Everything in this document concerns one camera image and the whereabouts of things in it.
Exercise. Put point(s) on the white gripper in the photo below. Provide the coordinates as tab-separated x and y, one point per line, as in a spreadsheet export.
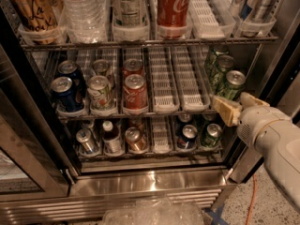
260	123

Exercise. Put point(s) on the green can shelf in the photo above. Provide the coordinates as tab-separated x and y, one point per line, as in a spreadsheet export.
213	53
211	136
222	65
232	85

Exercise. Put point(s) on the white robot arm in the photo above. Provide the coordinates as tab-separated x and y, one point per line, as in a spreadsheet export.
283	167

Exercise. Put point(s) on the green can bottom shelf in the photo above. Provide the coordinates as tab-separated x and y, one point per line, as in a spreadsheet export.
211	136

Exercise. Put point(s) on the white empty shelf tray right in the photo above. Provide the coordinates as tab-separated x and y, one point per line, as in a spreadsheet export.
191	89

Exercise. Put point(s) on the dark blue can bottom shelf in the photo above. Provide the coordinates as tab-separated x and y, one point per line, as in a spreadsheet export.
187	137

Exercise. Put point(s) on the white empty shelf tray left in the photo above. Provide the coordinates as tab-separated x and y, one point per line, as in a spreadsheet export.
165	96

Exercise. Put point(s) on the white empty tray bottom shelf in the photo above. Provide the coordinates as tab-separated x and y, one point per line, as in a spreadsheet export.
162	143

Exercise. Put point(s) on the white empty tray shelf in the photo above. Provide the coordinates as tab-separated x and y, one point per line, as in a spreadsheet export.
212	19
162	143

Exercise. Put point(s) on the white empty tray top shelf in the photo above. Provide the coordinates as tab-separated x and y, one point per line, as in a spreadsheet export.
212	19

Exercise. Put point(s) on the front red Coke can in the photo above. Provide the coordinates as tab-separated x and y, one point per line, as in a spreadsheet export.
135	92

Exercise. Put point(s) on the red coke can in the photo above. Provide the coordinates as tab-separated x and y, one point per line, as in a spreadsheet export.
135	92
133	66

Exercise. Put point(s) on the copper can bottom shelf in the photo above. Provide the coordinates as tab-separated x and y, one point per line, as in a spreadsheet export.
135	139

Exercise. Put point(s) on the silver slim can top right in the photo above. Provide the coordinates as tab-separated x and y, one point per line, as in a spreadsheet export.
259	9

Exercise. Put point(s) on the rear red Coke can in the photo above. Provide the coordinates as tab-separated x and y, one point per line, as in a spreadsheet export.
133	66

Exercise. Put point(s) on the red Coca-Cola can top shelf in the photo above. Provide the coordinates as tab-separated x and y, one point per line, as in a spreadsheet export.
172	18

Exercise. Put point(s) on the stainless steel fridge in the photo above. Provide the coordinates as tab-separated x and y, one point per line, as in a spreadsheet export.
69	186

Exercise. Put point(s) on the front white green can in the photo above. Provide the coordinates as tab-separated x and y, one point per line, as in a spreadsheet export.
100	92

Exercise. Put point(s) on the white green can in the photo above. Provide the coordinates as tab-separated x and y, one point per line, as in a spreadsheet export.
104	68
100	92

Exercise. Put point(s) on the rear white green can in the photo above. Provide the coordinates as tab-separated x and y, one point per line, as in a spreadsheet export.
104	68

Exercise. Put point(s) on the silver white can top shelf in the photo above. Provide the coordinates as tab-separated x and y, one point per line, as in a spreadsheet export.
128	13

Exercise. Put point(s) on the silver can bottom shelf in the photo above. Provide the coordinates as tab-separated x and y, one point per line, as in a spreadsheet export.
86	139

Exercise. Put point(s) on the rear blue Pepsi can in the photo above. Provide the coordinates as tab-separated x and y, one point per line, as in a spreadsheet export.
72	70

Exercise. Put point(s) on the blue pepsi can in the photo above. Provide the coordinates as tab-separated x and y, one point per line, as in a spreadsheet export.
72	70
67	94

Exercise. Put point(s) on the front blue Pepsi can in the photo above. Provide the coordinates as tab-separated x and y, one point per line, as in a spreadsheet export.
67	94

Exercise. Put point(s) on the gold LaCroix can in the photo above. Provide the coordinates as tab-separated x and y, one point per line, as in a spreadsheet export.
37	16

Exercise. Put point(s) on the blue tape cross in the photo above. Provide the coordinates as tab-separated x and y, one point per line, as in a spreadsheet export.
215	216

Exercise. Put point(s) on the small brown drink bottle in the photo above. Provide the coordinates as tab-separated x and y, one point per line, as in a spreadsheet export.
111	137

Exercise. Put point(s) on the clear plastic bag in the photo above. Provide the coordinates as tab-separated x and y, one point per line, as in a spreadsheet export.
160	212

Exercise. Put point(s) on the clear water bottle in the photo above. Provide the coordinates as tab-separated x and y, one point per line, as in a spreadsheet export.
85	20

